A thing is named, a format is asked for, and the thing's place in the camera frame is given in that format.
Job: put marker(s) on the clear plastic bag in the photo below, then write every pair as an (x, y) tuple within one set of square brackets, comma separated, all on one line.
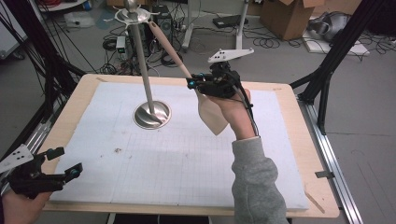
[(79, 20)]

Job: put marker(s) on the thin wooden stick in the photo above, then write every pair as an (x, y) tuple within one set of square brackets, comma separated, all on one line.
[(315, 201)]

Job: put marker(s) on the white flat board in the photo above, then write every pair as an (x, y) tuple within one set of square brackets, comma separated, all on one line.
[(358, 49)]

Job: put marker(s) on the grey silver bag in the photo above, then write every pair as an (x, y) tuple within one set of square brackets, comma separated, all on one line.
[(331, 26)]

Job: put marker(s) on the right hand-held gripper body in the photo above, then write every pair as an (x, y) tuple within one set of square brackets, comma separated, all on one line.
[(222, 84)]

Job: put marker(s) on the black computer tower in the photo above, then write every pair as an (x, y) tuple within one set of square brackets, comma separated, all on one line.
[(163, 18)]

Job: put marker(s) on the metal utensil stand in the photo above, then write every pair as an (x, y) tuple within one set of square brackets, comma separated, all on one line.
[(146, 77)]

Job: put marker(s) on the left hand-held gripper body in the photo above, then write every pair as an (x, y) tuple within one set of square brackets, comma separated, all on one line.
[(29, 180)]

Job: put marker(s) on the white round table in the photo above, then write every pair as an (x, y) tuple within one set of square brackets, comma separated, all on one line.
[(62, 4)]

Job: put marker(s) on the black flat device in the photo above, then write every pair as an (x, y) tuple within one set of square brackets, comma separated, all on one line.
[(229, 21)]

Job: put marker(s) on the small metal clip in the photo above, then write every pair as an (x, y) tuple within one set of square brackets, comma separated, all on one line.
[(324, 174)]

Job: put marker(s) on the aluminium rail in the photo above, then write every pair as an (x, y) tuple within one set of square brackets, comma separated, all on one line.
[(342, 186), (37, 137)]

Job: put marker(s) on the brown cardboard box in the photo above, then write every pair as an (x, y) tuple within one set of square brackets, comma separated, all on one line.
[(286, 18)]

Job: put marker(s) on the person's right hand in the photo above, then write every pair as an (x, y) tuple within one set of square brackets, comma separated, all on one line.
[(238, 115)]

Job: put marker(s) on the black metal frame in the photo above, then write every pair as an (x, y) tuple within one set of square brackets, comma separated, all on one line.
[(49, 62), (339, 46)]

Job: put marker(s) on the white grid mat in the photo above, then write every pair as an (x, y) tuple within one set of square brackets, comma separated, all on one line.
[(149, 174)]

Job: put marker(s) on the small white power device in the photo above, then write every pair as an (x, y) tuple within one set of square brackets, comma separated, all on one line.
[(120, 46)]

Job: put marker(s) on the white metal stand frame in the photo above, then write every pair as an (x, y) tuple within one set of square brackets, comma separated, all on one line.
[(239, 37)]

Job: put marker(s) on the white cabinet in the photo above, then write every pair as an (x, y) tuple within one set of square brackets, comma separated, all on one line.
[(9, 37)]

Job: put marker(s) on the beige spatula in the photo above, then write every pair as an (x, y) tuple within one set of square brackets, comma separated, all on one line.
[(213, 118)]

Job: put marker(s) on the person's left hand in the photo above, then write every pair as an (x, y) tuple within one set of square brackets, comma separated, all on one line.
[(23, 208)]

